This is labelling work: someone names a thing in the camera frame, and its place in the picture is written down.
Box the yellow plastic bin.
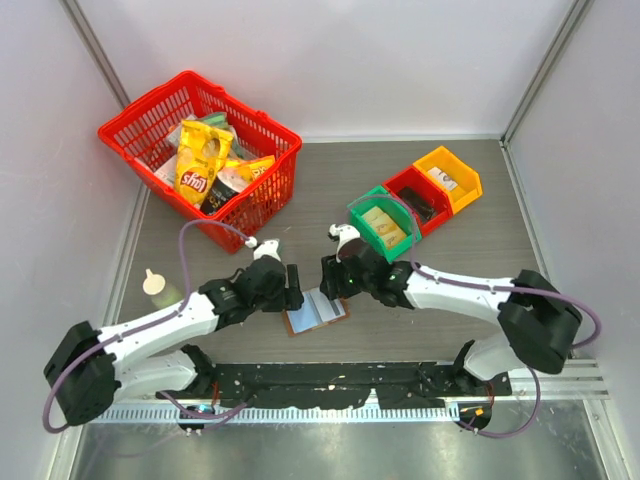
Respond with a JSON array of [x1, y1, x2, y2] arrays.
[[413, 146, 483, 215]]

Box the green snack packet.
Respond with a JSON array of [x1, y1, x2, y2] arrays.
[[199, 112, 229, 129]]

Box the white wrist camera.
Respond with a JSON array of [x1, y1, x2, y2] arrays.
[[244, 236, 281, 262], [328, 224, 361, 263]]

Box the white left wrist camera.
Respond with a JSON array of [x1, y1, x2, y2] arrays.
[[244, 236, 281, 262]]

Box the white label in yellow bin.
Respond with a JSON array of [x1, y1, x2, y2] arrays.
[[428, 166, 458, 191]]

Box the green squeeze bottle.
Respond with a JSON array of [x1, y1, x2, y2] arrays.
[[142, 268, 183, 309]]

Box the dark item in red bin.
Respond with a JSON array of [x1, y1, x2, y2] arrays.
[[398, 186, 446, 224]]

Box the yellow Lays chips bag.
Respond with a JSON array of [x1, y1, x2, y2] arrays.
[[174, 120, 234, 206]]

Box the yellow snack packet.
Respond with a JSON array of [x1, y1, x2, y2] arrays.
[[225, 155, 275, 183]]

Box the gold cards in green bin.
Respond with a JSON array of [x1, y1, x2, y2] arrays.
[[363, 207, 407, 250]]

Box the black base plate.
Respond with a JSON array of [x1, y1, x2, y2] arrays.
[[163, 362, 512, 410]]

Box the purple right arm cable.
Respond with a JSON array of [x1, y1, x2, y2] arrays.
[[342, 195, 603, 437]]

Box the white cable duct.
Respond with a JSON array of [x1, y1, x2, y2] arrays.
[[92, 403, 459, 424]]

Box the green plastic bin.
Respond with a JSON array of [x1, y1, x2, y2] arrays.
[[349, 186, 422, 261]]

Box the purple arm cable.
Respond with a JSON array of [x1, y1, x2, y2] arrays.
[[342, 195, 603, 437], [42, 220, 256, 434]]

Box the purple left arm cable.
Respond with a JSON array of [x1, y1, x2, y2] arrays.
[[42, 220, 256, 434]]

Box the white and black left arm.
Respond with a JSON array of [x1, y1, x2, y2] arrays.
[[43, 256, 304, 433]]

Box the brown leather card holder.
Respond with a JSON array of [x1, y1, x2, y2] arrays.
[[283, 287, 350, 336]]

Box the red plastic shopping basket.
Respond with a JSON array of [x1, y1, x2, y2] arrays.
[[98, 70, 302, 235]]

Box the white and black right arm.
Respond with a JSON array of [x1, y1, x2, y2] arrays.
[[320, 238, 582, 395]]

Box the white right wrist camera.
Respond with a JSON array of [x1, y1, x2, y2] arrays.
[[328, 224, 361, 263]]

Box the black and white cup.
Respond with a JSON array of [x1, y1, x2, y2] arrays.
[[200, 168, 249, 216]]

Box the red plastic bin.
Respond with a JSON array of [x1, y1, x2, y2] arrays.
[[382, 166, 453, 237]]

